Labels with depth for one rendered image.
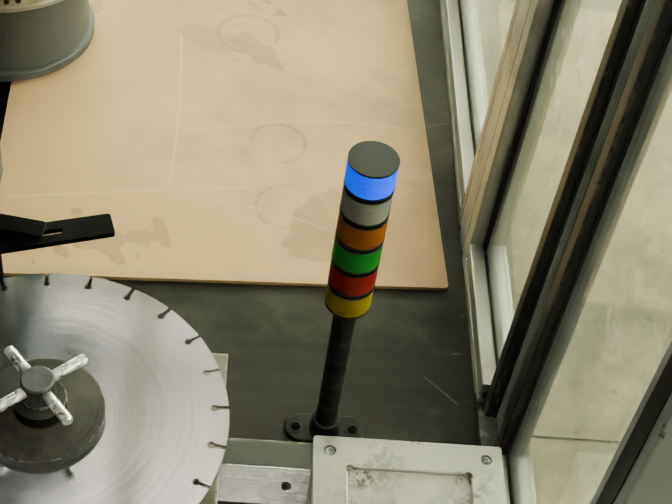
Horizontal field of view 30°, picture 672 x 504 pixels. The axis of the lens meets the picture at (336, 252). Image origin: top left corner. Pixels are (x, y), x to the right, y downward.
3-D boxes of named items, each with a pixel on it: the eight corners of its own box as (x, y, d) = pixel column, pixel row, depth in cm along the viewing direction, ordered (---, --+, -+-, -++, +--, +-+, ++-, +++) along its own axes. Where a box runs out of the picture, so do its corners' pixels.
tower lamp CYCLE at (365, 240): (384, 217, 115) (388, 194, 113) (385, 254, 112) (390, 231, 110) (335, 213, 115) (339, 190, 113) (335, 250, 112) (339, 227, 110)
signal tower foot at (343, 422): (362, 420, 138) (365, 406, 137) (363, 446, 136) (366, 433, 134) (285, 414, 138) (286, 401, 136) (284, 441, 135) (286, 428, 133)
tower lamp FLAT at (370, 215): (389, 193, 113) (393, 169, 111) (390, 229, 110) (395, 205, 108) (339, 189, 113) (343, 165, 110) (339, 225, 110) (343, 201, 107)
